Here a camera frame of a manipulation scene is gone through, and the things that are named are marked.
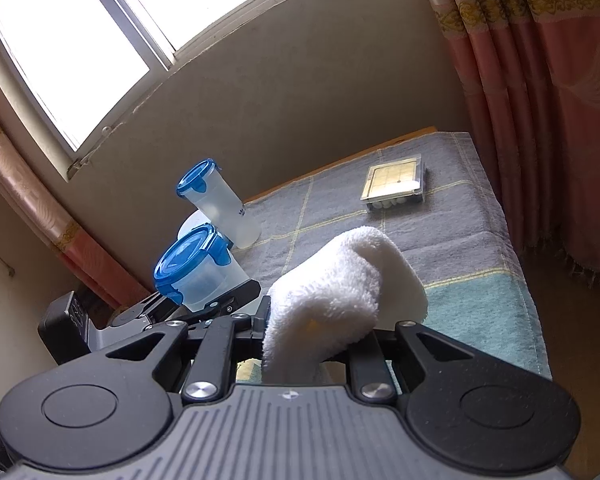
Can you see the tall clear container blue lid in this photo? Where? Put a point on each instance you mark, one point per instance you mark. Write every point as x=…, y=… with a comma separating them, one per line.
x=220, y=200

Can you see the window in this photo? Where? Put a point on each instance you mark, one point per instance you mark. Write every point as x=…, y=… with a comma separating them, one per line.
x=80, y=35

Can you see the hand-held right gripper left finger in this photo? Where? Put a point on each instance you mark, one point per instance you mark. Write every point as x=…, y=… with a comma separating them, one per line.
x=225, y=345

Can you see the white fluffy towel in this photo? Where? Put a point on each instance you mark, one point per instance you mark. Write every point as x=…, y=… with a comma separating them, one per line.
x=340, y=285

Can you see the tall clear container crown mark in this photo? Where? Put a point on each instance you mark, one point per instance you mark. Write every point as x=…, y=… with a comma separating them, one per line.
x=205, y=275

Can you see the white lidded wipes tub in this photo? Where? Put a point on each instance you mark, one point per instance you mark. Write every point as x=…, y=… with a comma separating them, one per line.
x=190, y=227

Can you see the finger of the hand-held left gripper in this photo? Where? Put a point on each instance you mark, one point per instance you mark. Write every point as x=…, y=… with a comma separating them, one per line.
x=235, y=300
x=162, y=310

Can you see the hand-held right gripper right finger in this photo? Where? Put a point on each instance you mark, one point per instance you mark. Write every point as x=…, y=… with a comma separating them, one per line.
x=365, y=365

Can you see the clear box with yellow board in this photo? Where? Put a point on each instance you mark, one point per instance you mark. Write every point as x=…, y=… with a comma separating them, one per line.
x=392, y=180

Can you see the grey and teal checked tablecloth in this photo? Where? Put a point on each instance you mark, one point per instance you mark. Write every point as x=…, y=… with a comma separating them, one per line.
x=455, y=240

